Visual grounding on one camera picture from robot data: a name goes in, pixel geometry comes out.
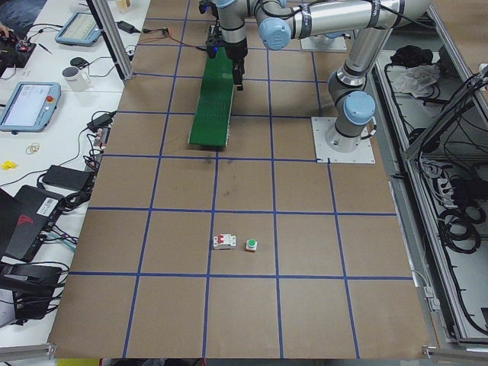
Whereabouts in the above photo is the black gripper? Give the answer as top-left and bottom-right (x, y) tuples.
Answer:
(223, 40), (248, 91)

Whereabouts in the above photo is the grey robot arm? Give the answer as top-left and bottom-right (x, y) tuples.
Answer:
(210, 1), (431, 153)

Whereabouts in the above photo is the green conveyor belt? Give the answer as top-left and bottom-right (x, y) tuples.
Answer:
(188, 24), (236, 147)

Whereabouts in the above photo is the blue teach pendant far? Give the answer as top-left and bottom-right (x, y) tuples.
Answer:
(55, 11), (101, 47)

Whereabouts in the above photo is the blue teach pendant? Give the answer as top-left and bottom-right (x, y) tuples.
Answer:
(55, 11), (101, 47)
(1, 82), (61, 134)

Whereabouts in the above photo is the white mug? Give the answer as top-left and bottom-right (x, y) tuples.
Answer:
(62, 66), (91, 92)

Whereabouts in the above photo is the white circuit breaker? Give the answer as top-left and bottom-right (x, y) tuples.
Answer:
(213, 233), (236, 250)

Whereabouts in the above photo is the green push button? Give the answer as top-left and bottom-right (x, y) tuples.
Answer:
(245, 239), (258, 252)

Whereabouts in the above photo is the black power adapter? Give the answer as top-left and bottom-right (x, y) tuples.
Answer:
(42, 165), (94, 191)

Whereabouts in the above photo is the blue teach pendant near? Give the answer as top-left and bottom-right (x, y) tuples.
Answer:
(1, 82), (61, 134)

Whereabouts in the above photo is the red black power cable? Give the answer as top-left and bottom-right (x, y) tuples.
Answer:
(141, 27), (209, 52)

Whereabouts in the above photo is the aluminium frame post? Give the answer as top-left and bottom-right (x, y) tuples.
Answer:
(87, 0), (133, 82)

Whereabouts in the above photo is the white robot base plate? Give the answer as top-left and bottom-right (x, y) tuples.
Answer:
(311, 117), (376, 164)

